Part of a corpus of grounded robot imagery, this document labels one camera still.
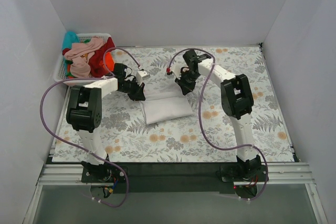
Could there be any orange t shirt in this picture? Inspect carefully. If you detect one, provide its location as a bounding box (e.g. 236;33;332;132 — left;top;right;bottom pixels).
103;52;115;72

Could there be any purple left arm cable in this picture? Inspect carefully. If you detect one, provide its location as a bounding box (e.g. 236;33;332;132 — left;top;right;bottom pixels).
39;47;142;208

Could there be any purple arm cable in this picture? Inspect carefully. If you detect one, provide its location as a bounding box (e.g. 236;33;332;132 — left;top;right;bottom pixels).
165;48;270;201
39;47;142;208

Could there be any teal t shirt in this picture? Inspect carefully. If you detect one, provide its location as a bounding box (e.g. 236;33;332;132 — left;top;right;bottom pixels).
62;31;80;55

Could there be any aluminium frame rail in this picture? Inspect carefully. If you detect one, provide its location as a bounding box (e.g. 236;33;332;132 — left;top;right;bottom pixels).
36;163;87;186

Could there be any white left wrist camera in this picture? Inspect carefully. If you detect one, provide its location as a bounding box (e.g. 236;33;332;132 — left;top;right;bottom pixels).
135;69;150;85

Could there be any floral patterned table mat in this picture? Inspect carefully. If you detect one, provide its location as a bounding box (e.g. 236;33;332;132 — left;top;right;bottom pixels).
51;46;295;163

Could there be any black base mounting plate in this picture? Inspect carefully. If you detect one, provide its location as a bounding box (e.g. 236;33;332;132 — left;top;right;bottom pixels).
81;162;266;195

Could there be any white t shirt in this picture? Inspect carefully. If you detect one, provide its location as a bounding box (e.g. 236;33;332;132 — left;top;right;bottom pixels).
139;82;193;125

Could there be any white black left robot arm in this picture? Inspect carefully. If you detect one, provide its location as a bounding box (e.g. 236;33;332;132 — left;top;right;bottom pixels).
66;63;149;182

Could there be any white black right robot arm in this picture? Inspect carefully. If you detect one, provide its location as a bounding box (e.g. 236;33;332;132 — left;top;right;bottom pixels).
166;48;264;183

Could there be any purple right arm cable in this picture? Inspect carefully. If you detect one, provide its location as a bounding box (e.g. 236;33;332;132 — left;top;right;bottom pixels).
165;48;270;201

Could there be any red t shirt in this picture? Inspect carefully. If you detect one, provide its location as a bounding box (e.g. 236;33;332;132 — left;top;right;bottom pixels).
88;37;114;78

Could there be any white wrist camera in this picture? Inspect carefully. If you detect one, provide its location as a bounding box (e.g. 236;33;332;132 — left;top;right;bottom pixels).
166;64;183;79
135;69;150;85

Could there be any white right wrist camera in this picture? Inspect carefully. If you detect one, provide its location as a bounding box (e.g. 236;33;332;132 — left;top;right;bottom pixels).
166;64;183;79

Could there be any white plastic laundry basket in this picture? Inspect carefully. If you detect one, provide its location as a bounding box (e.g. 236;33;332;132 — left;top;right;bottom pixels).
53;33;111;86

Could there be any green garment in basket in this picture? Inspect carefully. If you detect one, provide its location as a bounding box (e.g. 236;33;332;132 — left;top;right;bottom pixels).
65;60;76;79

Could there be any pink t shirt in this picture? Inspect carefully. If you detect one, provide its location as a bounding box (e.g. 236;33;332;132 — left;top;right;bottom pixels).
64;37;104;78

